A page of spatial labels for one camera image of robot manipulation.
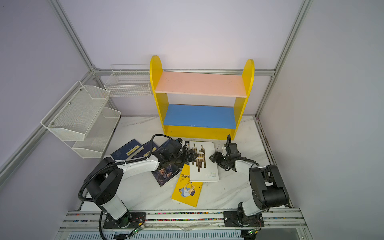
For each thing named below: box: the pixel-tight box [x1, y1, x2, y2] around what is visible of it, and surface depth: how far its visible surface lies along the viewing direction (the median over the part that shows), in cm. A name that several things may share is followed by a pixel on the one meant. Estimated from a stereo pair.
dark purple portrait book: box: [151, 164, 182, 187], surface depth 89 cm
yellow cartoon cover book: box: [171, 163, 203, 208], surface depth 84 cm
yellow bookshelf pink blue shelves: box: [149, 55, 255, 140], surface depth 100 cm
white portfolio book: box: [189, 141, 220, 183], surface depth 90 cm
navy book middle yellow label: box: [131, 140, 159, 159], surface depth 101 cm
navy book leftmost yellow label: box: [110, 138, 145, 161], surface depth 100 cm
